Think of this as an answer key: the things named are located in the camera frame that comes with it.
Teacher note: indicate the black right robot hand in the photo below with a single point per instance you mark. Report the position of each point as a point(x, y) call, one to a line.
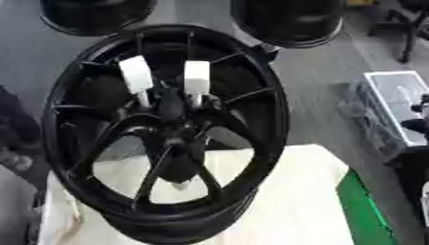
point(414, 159)

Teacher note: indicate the black tripod stand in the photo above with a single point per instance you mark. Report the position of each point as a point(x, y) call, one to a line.
point(410, 22)

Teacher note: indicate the black spoked wheel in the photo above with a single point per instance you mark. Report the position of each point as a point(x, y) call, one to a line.
point(262, 105)

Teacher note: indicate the black round wheel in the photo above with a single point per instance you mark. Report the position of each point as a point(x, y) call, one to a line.
point(92, 16)
point(290, 19)

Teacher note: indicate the clear plastic storage box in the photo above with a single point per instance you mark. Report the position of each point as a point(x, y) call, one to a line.
point(391, 105)

